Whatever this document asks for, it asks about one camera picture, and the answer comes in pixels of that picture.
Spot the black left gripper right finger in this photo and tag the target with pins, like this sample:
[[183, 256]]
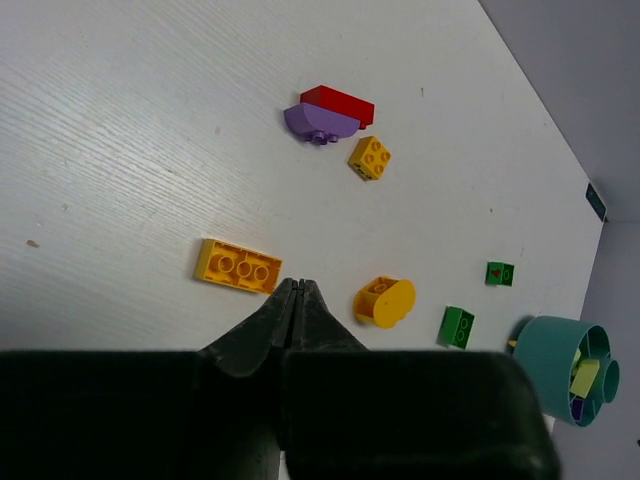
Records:
[[352, 413]]

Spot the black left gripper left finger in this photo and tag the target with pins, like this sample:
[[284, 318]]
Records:
[[210, 413]]

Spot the green rectangular lego brick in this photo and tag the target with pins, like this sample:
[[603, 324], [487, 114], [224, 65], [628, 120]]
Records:
[[456, 326]]

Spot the lime curved lego brick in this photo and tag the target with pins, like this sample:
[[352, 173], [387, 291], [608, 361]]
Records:
[[585, 373]]

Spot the lilac arched lego brick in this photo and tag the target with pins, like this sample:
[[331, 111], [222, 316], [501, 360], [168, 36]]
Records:
[[318, 125]]

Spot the long red lego brick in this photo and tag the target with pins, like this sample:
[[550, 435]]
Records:
[[342, 103]]

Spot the purple curved lego brick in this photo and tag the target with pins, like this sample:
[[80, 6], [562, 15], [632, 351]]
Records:
[[577, 406]]

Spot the yellow oval lego brick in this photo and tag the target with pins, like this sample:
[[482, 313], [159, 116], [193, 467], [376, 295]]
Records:
[[384, 302]]

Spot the yellow long lego brick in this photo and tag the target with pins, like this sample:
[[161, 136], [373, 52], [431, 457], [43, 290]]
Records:
[[237, 267]]

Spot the green lego with heart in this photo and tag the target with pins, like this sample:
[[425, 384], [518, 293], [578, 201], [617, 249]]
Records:
[[499, 274]]

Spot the teal round divided container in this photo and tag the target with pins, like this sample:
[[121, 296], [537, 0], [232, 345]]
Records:
[[548, 349]]

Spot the small yellow square lego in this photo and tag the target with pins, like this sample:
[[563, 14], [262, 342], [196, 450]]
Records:
[[370, 158]]

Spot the blue label sticker right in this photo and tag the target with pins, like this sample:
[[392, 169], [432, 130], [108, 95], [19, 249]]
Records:
[[596, 203]]

